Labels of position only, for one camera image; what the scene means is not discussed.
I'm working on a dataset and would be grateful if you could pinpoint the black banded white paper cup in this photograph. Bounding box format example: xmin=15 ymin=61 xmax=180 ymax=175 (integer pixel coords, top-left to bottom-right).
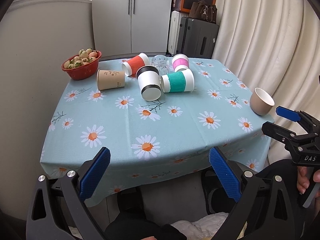
xmin=136 ymin=65 xmax=162 ymax=101

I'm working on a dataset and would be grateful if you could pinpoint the clear glass tumbler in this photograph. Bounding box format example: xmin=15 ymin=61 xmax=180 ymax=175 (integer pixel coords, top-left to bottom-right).
xmin=151 ymin=55 xmax=169 ymax=76

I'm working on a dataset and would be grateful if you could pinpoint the red sleeved paper cup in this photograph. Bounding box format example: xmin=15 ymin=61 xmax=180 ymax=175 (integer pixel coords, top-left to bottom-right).
xmin=121 ymin=53 xmax=150 ymax=77

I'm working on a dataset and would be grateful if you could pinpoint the cream curtain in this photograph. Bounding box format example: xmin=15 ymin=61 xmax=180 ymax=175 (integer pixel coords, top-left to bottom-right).
xmin=211 ymin=0 xmax=320 ymax=164

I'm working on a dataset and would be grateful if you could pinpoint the pink sleeved paper cup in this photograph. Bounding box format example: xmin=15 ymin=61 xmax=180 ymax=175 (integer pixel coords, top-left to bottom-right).
xmin=171 ymin=54 xmax=189 ymax=72

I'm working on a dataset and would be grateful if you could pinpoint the brown kraft paper cup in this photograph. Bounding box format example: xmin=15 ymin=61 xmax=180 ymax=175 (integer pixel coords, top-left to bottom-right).
xmin=97 ymin=69 xmax=125 ymax=90

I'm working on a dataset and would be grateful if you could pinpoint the brown leather handbag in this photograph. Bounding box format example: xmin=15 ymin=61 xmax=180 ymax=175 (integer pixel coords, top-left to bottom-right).
xmin=189 ymin=2 xmax=217 ymax=24

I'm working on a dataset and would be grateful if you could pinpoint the white suitcase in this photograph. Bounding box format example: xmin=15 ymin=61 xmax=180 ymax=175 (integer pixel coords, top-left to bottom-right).
xmin=167 ymin=10 xmax=185 ymax=55

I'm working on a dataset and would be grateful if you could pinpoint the dark grey suitcase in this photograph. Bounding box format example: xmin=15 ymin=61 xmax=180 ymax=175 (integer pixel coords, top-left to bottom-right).
xmin=176 ymin=17 xmax=219 ymax=59

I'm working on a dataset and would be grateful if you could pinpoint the red bowl of strawberries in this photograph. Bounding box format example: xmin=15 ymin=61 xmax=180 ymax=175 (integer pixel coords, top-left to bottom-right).
xmin=61 ymin=49 xmax=102 ymax=80

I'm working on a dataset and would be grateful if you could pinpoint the person's right hand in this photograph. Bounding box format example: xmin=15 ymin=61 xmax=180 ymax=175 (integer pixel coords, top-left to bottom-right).
xmin=297 ymin=166 xmax=320 ymax=194

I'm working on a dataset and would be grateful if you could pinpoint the beige ceramic cup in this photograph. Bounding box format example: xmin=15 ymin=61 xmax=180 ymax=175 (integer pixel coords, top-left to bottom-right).
xmin=249 ymin=87 xmax=275 ymax=116

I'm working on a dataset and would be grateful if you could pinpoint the green sleeved paper cup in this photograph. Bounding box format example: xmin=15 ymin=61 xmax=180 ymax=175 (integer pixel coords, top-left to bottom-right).
xmin=161 ymin=69 xmax=194 ymax=93

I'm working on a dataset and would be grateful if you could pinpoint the white double door cabinet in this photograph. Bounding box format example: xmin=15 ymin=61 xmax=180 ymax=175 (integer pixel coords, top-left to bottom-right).
xmin=92 ymin=0 xmax=171 ymax=59

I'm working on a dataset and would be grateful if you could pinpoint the daisy print blue tablecloth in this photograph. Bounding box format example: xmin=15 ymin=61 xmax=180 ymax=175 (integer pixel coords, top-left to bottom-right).
xmin=40 ymin=58 xmax=272 ymax=206

